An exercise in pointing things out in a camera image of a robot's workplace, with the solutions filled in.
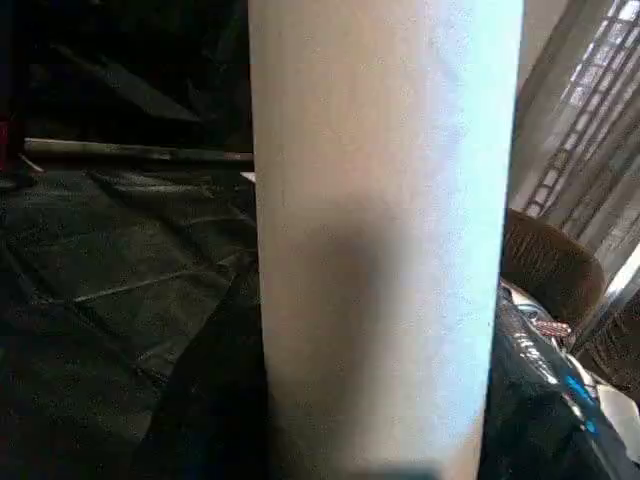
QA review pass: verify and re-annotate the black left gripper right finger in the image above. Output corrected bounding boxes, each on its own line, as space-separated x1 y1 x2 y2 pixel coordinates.
481 282 640 480

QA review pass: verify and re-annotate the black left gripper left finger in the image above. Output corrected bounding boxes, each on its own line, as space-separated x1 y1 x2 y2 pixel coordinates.
133 268 275 480

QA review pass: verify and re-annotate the white plastic table leg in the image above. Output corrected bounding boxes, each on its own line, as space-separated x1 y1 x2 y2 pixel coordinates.
247 0 525 480

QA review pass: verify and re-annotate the black glossy mat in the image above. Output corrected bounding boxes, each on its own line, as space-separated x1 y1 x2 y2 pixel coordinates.
0 164 264 480

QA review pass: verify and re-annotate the black glossy tv stand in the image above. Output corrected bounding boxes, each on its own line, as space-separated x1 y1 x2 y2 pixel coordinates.
22 136 256 165

